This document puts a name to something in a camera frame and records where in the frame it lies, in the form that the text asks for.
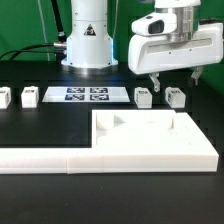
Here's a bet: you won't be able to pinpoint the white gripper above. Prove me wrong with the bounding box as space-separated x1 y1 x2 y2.
128 14 223 92

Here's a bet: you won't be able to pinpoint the white square tabletop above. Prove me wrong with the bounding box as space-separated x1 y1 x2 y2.
92 110 193 149

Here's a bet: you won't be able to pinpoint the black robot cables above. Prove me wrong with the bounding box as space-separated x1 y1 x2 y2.
0 0 68 62

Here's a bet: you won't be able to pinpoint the white sheet with AprilTags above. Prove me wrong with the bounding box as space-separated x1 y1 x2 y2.
43 87 129 103

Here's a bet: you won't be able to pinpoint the white L-shaped obstacle fence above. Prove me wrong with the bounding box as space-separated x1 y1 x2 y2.
0 113 219 174

